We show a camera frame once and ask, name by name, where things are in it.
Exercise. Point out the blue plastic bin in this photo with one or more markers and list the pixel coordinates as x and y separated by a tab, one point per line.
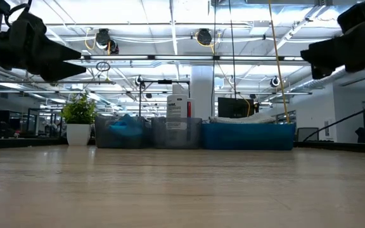
249	137

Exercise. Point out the small potted green plant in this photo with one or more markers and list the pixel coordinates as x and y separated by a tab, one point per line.
78	134

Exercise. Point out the black aluminium frame rail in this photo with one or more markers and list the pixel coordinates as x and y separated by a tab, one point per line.
344	147
17	143

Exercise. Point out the black monitor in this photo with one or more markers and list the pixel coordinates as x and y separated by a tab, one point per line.
233	107

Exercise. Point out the translucent grey plastic bin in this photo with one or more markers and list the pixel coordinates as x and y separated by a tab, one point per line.
101	139
192	139

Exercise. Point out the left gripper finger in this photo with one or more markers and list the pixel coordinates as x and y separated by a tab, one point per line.
36	44
62	70

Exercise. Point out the grey waffle cloth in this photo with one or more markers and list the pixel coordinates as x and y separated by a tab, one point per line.
246	119

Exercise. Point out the long ceiling light strip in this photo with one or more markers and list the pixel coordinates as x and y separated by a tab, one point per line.
182	57

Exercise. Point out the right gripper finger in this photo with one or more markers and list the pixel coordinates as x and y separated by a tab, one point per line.
328	50
323	71

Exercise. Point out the white building column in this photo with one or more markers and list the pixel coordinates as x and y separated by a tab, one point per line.
201	88

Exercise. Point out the black gantry stand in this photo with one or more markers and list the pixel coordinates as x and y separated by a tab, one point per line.
165	81

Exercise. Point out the silver ventilation duct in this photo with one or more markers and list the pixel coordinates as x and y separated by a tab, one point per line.
325	81

